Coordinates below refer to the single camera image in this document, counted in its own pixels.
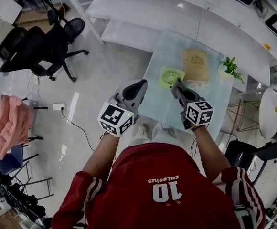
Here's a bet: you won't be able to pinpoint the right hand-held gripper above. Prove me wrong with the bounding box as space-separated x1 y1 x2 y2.
170 83 215 130

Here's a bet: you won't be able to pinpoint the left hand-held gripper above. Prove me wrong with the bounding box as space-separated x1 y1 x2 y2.
97 79 149 138

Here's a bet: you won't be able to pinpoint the small green fan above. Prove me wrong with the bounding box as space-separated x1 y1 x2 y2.
158 67 186 90

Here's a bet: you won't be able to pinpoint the person's right forearm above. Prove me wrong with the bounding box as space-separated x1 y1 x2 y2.
192 125 232 183

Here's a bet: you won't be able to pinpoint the person's left forearm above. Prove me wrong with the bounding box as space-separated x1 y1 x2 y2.
82 132 120 183

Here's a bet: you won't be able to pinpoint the tan hardcover book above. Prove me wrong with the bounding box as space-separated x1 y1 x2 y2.
182 48 211 83

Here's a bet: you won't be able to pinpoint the white shoe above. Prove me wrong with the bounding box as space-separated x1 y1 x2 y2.
137 122 149 135

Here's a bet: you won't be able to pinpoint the potted plant in cream pot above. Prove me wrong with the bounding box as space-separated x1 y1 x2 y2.
217 56 245 84

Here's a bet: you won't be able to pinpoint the white trousers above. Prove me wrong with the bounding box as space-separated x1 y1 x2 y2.
128 121 201 157

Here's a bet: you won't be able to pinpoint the black chair with metal legs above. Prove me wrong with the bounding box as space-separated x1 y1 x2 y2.
224 140 277 186

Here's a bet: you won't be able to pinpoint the white metal shelf rack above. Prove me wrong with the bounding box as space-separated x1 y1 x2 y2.
57 0 277 94

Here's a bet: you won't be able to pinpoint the red striped jersey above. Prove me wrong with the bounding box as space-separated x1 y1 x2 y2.
51 143 266 229

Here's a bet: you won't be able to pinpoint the round white table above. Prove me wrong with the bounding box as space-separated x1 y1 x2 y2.
258 87 277 140

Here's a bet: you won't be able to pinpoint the black office chair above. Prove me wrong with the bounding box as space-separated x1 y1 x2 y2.
0 18 89 83

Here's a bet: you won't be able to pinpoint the pink jacket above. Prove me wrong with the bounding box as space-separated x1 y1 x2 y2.
0 94 34 161

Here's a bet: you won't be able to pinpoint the blue folding chair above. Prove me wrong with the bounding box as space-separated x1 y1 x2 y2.
0 135 54 200

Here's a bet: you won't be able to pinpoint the white board panel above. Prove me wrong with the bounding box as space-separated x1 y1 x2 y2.
0 0 22 25

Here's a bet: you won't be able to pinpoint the thin metal frame stand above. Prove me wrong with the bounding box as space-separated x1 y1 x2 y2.
226 99 261 132

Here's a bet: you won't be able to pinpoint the black floor cable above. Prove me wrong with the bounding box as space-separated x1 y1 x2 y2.
61 107 96 153

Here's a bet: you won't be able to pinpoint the black white shoulder strap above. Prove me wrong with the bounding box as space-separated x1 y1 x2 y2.
234 204 252 229

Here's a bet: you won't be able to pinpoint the black wire rack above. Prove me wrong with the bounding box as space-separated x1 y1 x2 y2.
0 165 54 229

